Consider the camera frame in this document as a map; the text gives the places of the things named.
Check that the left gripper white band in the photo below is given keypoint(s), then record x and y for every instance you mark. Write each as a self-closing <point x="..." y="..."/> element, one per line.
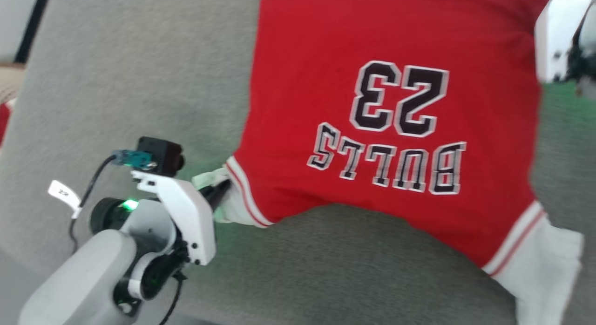
<point x="191" y="218"/>

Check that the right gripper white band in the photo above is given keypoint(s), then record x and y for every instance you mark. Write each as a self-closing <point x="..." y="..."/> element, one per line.
<point x="556" y="36"/>

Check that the red basketball jersey garment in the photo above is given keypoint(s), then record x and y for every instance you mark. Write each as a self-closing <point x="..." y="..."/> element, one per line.
<point x="372" y="36"/>

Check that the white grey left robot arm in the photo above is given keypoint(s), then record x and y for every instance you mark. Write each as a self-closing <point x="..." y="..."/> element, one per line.
<point x="93" y="269"/>

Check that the grey fabric sofa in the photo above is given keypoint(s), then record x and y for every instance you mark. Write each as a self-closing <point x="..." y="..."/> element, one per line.
<point x="116" y="83"/>

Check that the red cloth with white trim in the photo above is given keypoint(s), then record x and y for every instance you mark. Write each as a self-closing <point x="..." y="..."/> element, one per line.
<point x="3" y="122"/>

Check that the beige woven item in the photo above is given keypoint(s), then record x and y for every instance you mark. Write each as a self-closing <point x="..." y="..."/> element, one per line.
<point x="9" y="83"/>

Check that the black vertical bar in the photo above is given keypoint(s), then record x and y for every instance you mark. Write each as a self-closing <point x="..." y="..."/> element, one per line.
<point x="30" y="27"/>

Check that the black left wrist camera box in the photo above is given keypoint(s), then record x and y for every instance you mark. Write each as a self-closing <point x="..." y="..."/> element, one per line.
<point x="163" y="155"/>

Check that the teal left camera connector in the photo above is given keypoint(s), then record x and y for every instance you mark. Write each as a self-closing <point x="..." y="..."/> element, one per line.
<point x="135" y="159"/>

